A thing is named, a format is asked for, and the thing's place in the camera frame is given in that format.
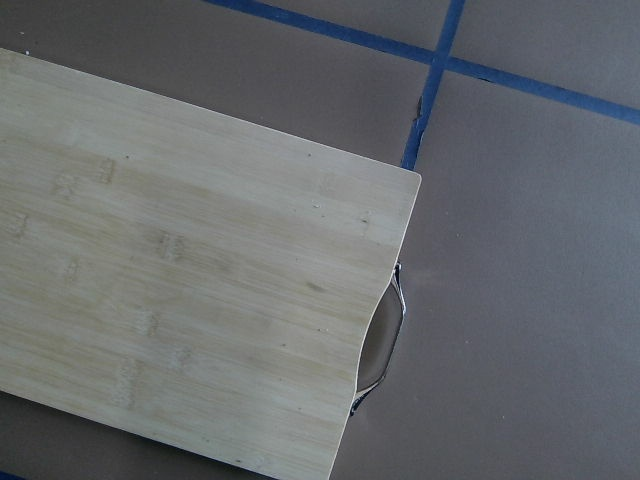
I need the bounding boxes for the wooden cutting board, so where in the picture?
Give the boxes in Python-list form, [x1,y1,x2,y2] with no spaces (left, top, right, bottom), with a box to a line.
[1,50,421,479]

